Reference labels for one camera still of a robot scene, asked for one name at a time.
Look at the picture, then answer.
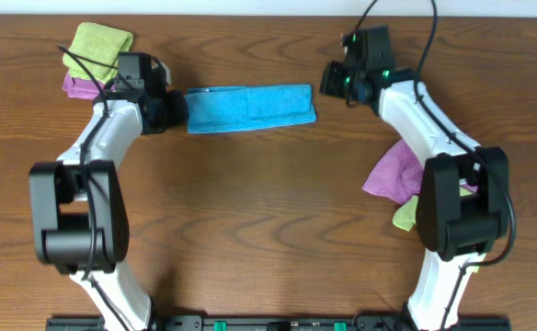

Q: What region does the blue microfiber cloth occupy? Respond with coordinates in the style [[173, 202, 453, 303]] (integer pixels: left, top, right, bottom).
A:
[[185, 84, 317, 134]]

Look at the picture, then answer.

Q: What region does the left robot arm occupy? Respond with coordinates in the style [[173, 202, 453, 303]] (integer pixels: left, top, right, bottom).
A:
[[29, 90, 188, 330]]

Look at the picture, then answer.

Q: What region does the crumpled green cloth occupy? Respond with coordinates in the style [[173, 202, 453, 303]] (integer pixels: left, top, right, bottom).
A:
[[391, 186, 481, 275]]

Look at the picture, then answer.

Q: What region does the folded purple cloth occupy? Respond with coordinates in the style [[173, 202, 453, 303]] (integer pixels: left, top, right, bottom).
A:
[[63, 72, 99, 100]]

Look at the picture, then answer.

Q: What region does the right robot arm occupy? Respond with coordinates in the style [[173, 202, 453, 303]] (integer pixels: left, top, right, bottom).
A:
[[320, 62, 516, 330]]

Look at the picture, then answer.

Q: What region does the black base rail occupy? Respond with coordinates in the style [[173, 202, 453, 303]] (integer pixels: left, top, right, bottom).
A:
[[45, 314, 512, 331]]

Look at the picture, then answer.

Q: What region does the folded green cloth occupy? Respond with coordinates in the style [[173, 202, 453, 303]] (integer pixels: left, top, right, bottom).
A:
[[68, 22, 133, 84]]

